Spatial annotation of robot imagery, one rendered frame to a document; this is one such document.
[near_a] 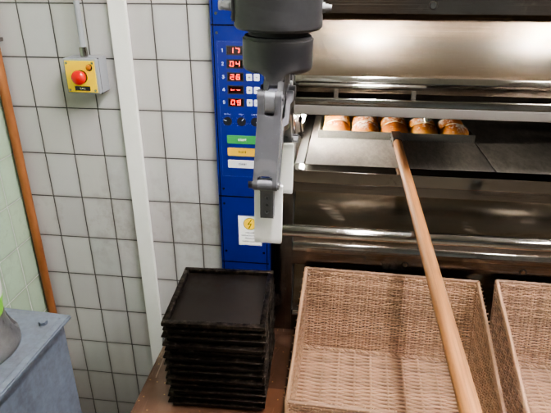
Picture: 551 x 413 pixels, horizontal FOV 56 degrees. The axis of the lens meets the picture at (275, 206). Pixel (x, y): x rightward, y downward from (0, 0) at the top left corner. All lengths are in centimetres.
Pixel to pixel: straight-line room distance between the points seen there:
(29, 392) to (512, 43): 136
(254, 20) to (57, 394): 72
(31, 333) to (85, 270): 103
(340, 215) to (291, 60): 114
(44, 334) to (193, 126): 86
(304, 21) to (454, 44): 102
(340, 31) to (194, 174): 61
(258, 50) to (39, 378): 64
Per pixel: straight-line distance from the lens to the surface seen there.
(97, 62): 159
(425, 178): 161
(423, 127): 194
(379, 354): 180
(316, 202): 165
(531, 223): 175
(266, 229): 57
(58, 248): 197
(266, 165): 51
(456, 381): 84
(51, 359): 97
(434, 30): 153
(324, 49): 150
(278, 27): 53
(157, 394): 169
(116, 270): 192
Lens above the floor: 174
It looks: 25 degrees down
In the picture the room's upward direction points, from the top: straight up
